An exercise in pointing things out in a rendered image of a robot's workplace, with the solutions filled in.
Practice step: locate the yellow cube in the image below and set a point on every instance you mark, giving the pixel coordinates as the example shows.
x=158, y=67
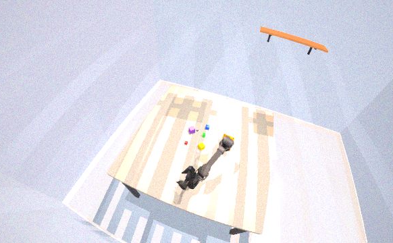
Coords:
x=201, y=146

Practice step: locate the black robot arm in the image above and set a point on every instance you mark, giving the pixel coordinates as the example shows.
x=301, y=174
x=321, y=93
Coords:
x=203, y=171

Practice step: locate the purple block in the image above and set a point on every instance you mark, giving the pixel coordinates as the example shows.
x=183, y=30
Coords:
x=191, y=129

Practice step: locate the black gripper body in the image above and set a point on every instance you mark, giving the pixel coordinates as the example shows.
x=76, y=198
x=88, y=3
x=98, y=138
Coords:
x=183, y=184

